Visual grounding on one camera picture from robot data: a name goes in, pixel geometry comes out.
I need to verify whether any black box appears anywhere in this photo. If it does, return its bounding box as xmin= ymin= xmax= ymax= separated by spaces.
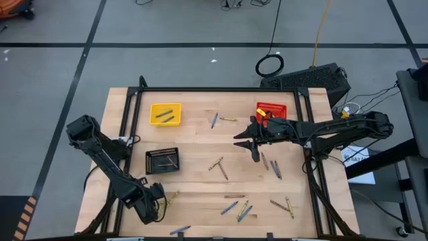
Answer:
xmin=411 ymin=62 xmax=428 ymax=101

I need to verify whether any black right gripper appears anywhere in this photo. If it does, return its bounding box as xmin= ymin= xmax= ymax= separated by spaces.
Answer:
xmin=233 ymin=116 xmax=292 ymax=163

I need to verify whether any black metal beam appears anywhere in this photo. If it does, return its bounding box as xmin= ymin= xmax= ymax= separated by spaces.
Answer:
xmin=345 ymin=139 xmax=421 ymax=179

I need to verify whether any black perforated computer case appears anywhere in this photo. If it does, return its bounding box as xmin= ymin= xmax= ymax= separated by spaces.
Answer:
xmin=259 ymin=62 xmax=352 ymax=108

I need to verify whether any red plastic basket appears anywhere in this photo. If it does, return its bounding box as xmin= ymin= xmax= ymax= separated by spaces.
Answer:
xmin=255 ymin=102 xmax=288 ymax=122

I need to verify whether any black plastic basket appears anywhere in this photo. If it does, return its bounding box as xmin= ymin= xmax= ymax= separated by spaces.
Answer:
xmin=144 ymin=147 xmax=181 ymax=175

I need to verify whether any coiled black cable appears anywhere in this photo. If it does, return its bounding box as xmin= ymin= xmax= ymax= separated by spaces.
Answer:
xmin=255 ymin=0 xmax=285 ymax=78

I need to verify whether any yellow plastic basket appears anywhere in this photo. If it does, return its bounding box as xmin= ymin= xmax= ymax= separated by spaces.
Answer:
xmin=149 ymin=102 xmax=183 ymax=127

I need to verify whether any green crayon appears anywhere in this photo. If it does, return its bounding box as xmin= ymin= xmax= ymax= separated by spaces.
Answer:
xmin=208 ymin=155 xmax=225 ymax=171

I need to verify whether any grey metal cart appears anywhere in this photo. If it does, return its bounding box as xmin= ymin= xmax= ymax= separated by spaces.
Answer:
xmin=396 ymin=68 xmax=428 ymax=237

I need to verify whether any white cable loop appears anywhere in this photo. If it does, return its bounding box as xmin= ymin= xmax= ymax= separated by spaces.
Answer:
xmin=339 ymin=102 xmax=362 ymax=116

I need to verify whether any black orange striped mat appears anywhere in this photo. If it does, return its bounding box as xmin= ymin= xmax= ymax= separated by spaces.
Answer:
xmin=0 ymin=195 xmax=37 ymax=241

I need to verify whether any green crayon right edge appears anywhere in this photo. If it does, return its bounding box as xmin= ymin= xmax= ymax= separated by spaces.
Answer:
xmin=236 ymin=199 xmax=250 ymax=221

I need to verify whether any orange shop vacuum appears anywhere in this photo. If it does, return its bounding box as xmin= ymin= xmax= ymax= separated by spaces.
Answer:
xmin=0 ymin=0 xmax=36 ymax=21

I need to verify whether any white printed paper sheet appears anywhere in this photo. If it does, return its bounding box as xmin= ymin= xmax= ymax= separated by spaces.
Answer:
xmin=340 ymin=146 xmax=377 ymax=185

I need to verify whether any black cable bundle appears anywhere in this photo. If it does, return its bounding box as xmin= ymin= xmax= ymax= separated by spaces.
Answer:
xmin=219 ymin=0 xmax=274 ymax=9

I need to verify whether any yellow hanging cable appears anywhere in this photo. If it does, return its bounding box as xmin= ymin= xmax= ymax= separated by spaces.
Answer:
xmin=311 ymin=0 xmax=332 ymax=67

